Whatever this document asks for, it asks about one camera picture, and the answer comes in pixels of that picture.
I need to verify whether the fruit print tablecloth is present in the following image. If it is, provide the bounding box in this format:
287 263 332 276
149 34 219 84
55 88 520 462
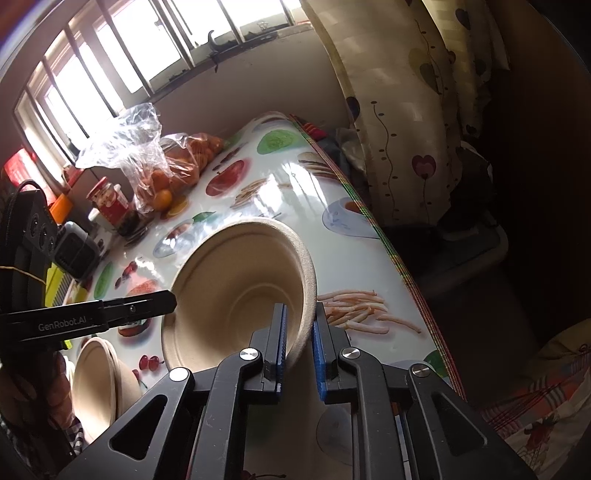
60 111 467 480

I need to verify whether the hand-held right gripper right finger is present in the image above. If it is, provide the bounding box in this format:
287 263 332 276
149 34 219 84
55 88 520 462
311 302 539 480

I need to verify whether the red box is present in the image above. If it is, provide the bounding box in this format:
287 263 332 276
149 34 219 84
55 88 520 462
0 148 45 195

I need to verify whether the beige paper bowl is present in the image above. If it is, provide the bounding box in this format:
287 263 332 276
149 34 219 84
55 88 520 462
71 337 142 440
161 218 318 374

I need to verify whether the plaid blanket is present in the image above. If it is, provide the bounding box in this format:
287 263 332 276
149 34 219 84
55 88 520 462
479 318 591 480

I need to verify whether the grey plastic bin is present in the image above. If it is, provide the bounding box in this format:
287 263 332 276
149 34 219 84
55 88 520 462
406 220 509 297

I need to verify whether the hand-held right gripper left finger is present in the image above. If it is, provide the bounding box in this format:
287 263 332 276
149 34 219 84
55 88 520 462
58 302 289 480

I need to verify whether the dark sauce jar red label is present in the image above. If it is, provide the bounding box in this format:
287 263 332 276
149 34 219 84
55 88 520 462
87 177 140 237

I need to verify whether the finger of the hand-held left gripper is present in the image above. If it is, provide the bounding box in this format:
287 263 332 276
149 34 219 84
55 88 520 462
99 289 178 331

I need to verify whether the plastic bag of oranges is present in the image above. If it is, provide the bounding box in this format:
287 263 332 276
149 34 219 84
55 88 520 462
75 102 227 217

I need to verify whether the black ventilated appliance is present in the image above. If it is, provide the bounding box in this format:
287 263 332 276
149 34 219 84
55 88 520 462
52 220 103 280

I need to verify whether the lime green box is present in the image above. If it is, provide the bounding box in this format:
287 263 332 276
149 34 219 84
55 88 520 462
45 263 71 309

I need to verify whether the black white striped box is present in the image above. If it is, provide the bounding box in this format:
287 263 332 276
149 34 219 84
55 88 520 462
48 276 83 308

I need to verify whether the barred window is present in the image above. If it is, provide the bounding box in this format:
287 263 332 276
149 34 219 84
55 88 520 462
13 0 315 160

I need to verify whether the heart print curtain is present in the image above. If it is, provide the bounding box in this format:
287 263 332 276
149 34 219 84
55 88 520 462
299 0 511 228

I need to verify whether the orange container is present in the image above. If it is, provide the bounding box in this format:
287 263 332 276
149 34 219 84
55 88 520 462
48 194 75 225

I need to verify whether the person's left forearm checkered sleeve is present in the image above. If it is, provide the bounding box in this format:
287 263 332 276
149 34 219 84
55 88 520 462
0 354 89 480

